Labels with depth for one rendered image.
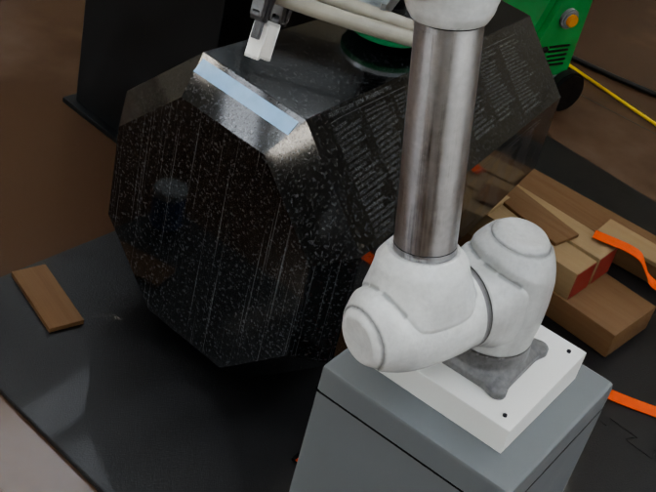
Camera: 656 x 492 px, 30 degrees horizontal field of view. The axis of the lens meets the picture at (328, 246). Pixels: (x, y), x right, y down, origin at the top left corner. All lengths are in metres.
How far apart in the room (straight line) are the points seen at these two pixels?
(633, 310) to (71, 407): 1.69
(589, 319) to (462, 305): 1.78
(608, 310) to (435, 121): 2.04
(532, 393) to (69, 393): 1.37
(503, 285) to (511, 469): 0.32
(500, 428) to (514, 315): 0.20
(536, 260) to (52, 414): 1.48
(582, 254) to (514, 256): 1.76
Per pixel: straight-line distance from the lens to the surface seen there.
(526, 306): 2.04
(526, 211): 3.83
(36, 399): 3.13
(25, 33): 4.63
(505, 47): 3.41
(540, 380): 2.20
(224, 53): 2.96
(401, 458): 2.16
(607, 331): 3.67
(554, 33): 4.70
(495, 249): 2.00
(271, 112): 2.80
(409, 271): 1.88
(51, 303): 3.37
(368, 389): 2.15
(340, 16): 2.22
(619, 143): 4.84
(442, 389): 2.12
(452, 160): 1.81
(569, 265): 3.69
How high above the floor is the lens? 2.24
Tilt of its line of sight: 36 degrees down
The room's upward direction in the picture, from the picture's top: 15 degrees clockwise
